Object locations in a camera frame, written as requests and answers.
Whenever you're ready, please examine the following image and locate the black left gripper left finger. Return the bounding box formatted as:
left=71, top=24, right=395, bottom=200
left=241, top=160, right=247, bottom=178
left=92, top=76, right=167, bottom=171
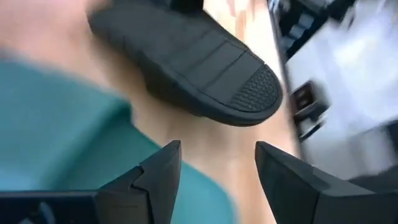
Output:
left=0, top=139, right=182, bottom=224

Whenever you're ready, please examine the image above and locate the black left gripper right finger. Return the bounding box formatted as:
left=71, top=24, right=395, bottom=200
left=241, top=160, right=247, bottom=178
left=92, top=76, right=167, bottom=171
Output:
left=254, top=141, right=398, bottom=224

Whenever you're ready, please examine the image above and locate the green rubber slide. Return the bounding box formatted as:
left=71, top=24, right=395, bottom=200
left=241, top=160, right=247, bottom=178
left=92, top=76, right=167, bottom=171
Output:
left=0, top=58, right=239, bottom=224

